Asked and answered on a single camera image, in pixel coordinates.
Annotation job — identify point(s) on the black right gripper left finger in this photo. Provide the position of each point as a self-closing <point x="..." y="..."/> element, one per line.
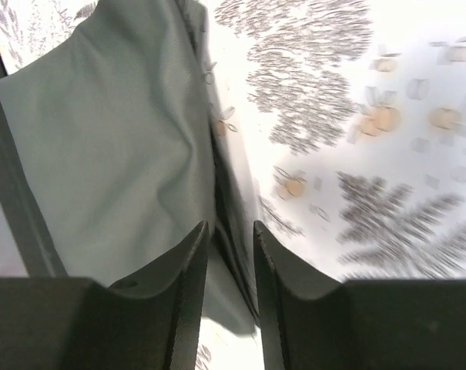
<point x="147" y="320"/>

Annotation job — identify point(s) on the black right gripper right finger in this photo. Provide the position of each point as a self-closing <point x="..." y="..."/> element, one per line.
<point x="308" y="320"/>

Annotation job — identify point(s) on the floral patterned table mat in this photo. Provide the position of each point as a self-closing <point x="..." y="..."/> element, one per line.
<point x="341" y="126"/>

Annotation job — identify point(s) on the dark grey t shirt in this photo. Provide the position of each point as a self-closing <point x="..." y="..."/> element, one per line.
<point x="113" y="132"/>

